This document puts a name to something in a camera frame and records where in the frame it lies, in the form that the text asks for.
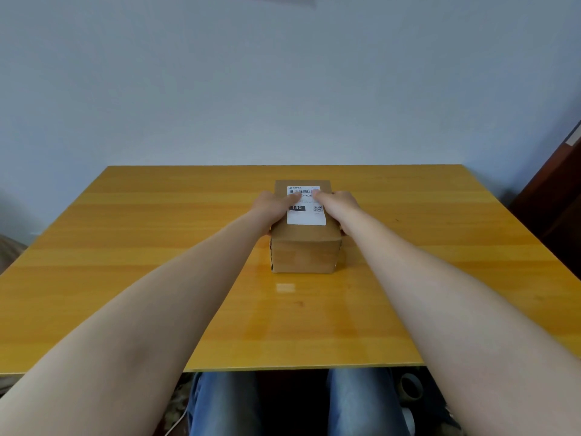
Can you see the person's right hand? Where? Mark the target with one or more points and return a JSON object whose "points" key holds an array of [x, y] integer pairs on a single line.
{"points": [[345, 208]]}

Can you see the person's left hand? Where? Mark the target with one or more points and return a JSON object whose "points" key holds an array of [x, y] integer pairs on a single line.
{"points": [[272, 208]]}

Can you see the white shipping label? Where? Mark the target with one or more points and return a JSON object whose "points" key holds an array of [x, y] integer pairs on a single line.
{"points": [[306, 217]]}

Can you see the brown cardboard box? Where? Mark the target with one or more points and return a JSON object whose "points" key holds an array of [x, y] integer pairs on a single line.
{"points": [[304, 254]]}

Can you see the person's left forearm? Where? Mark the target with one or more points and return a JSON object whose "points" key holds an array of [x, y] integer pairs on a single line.
{"points": [[136, 322]]}

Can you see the person's right forearm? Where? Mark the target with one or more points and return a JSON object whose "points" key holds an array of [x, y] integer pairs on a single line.
{"points": [[472, 313]]}

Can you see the person's right leg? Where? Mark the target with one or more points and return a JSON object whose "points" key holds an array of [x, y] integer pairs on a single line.
{"points": [[367, 408]]}

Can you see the person's leg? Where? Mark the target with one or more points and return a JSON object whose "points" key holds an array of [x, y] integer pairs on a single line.
{"points": [[367, 408], [227, 408]]}

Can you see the person's left leg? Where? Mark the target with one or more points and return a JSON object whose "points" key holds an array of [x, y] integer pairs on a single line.
{"points": [[227, 408]]}

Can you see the brown tape roll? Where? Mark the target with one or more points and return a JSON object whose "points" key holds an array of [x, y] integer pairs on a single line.
{"points": [[403, 386]]}

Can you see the dark brown wooden door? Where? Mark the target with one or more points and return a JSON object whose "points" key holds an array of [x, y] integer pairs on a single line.
{"points": [[554, 208]]}

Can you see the white tape roll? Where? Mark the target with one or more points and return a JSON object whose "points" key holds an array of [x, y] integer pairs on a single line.
{"points": [[408, 422]]}

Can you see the silver door latch plate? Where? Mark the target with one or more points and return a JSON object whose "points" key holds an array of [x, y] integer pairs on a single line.
{"points": [[574, 138]]}

